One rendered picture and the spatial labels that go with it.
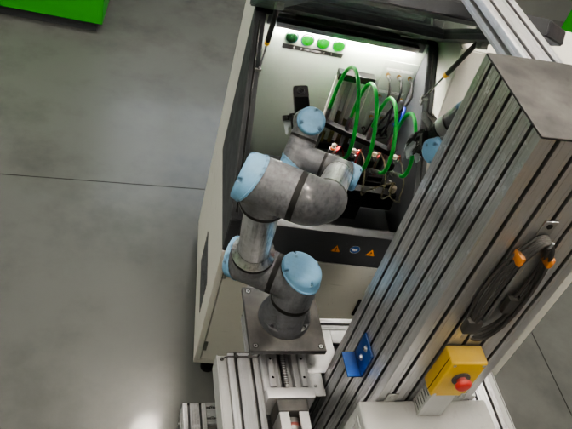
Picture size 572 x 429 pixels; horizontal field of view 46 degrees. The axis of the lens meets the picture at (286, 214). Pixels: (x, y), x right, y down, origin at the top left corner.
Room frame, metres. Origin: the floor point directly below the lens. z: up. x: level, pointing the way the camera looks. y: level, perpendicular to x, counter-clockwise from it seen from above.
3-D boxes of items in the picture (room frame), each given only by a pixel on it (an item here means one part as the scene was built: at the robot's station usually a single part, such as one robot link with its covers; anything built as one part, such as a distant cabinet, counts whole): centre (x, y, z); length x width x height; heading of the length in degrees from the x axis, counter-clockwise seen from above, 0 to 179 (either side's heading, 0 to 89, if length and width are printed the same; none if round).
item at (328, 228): (1.79, -0.15, 0.87); 0.62 x 0.04 x 0.16; 107
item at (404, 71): (2.34, -0.24, 1.20); 0.13 x 0.03 x 0.31; 107
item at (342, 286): (1.77, -0.16, 0.44); 0.65 x 0.02 x 0.68; 107
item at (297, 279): (1.26, -0.08, 1.20); 0.13 x 0.12 x 0.14; 85
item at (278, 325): (1.26, -0.09, 1.09); 0.15 x 0.15 x 0.10
